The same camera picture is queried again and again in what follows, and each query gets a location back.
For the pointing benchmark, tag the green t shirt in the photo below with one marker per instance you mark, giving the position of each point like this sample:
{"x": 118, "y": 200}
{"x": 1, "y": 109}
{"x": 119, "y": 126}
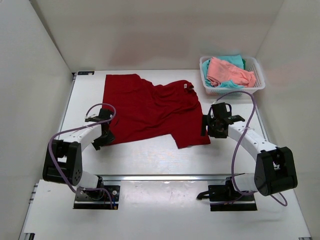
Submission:
{"x": 244, "y": 64}

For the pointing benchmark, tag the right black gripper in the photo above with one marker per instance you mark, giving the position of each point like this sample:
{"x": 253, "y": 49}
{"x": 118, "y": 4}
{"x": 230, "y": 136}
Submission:
{"x": 206, "y": 120}

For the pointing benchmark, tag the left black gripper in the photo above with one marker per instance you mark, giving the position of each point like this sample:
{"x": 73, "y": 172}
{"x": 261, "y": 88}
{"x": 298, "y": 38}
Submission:
{"x": 109, "y": 139}

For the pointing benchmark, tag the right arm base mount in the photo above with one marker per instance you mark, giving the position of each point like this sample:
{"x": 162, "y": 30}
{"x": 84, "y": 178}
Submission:
{"x": 224, "y": 198}

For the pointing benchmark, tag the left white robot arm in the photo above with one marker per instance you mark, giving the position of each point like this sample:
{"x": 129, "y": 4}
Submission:
{"x": 63, "y": 161}

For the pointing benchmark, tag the teal t shirt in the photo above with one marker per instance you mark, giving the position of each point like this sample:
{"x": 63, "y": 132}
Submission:
{"x": 232, "y": 59}

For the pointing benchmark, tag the aluminium rail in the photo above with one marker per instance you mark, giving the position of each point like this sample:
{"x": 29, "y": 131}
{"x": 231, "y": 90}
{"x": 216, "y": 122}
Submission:
{"x": 166, "y": 177}

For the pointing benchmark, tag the red t shirt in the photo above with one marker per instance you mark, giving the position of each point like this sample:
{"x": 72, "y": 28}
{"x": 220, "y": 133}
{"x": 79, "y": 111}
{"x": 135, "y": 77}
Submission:
{"x": 145, "y": 111}

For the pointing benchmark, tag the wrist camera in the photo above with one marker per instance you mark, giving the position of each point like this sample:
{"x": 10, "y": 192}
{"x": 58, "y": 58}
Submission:
{"x": 221, "y": 110}
{"x": 103, "y": 115}

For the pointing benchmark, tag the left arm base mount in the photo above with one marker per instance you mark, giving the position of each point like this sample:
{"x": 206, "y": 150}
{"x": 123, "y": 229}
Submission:
{"x": 107, "y": 199}

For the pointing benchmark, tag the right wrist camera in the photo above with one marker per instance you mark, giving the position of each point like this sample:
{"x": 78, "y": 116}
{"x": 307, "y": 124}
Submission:
{"x": 221, "y": 110}

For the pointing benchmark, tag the white plastic laundry basket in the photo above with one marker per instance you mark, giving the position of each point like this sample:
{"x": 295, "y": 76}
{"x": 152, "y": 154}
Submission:
{"x": 251, "y": 66}

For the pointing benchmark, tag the pink t shirt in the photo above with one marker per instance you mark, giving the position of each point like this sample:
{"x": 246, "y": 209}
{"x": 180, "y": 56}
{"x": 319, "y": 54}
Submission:
{"x": 220, "y": 71}

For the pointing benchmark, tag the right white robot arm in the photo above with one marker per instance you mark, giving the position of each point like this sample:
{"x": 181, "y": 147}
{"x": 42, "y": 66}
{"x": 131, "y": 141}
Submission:
{"x": 275, "y": 170}

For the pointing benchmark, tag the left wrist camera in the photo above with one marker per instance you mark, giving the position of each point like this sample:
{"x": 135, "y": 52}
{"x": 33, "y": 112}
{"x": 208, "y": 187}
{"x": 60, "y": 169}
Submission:
{"x": 103, "y": 115}

